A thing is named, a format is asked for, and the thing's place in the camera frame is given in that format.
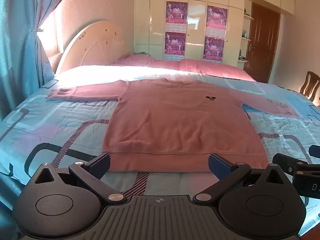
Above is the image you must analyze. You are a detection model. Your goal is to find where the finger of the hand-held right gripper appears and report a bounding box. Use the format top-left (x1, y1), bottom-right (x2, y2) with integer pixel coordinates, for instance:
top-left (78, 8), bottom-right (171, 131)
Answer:
top-left (309, 144), bottom-right (320, 159)
top-left (272, 153), bottom-right (320, 174)

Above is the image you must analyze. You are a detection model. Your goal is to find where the white corner shelf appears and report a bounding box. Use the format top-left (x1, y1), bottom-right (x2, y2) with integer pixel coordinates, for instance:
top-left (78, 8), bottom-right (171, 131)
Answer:
top-left (237, 0), bottom-right (254, 68)

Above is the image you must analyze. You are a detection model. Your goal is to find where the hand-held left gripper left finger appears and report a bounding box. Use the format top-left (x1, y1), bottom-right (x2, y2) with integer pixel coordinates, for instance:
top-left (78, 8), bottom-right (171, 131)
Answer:
top-left (34, 152), bottom-right (127, 205)

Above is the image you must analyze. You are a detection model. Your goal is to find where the wooden chair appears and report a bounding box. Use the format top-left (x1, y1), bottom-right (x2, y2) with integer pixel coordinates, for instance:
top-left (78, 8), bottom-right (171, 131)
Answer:
top-left (299, 71), bottom-right (320, 103)

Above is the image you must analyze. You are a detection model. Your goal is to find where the window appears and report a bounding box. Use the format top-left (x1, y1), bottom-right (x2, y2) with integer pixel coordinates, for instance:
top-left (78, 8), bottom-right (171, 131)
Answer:
top-left (41, 5), bottom-right (63, 56)

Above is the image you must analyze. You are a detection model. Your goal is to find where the purple wall poster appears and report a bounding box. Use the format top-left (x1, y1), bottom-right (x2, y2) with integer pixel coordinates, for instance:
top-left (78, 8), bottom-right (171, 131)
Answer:
top-left (164, 32), bottom-right (187, 56)
top-left (203, 36), bottom-right (224, 62)
top-left (166, 1), bottom-right (188, 32)
top-left (206, 5), bottom-right (228, 34)

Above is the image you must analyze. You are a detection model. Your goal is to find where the pink pillow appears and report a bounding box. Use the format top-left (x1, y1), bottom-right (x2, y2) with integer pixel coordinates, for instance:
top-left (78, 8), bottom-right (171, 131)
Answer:
top-left (111, 54), bottom-right (181, 69)
top-left (179, 59), bottom-right (257, 82)

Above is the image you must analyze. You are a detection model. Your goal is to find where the cream arched headboard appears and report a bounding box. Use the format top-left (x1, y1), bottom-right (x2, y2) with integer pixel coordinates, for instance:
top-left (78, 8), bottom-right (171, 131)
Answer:
top-left (55, 19), bottom-right (134, 74)

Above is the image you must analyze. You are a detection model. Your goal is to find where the teal curtain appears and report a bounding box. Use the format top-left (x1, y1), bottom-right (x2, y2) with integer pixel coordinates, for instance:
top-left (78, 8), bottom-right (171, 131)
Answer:
top-left (0, 0), bottom-right (73, 113)

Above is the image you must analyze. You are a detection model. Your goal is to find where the pink sweater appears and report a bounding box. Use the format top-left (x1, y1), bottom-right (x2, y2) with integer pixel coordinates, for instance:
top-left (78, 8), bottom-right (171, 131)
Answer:
top-left (46, 78), bottom-right (300, 173)

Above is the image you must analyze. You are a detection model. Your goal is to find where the brown wooden door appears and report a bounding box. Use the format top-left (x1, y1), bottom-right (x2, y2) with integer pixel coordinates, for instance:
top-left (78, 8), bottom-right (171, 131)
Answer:
top-left (244, 2), bottom-right (281, 83)

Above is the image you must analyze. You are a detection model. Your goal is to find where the cream wardrobe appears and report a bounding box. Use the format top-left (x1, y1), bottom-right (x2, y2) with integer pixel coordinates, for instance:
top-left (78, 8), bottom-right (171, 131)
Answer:
top-left (134, 0), bottom-right (295, 68)

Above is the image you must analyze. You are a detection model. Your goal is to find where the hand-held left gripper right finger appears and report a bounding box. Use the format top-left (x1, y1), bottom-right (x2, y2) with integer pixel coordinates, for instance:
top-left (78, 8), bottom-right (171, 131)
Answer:
top-left (194, 153), bottom-right (292, 204)

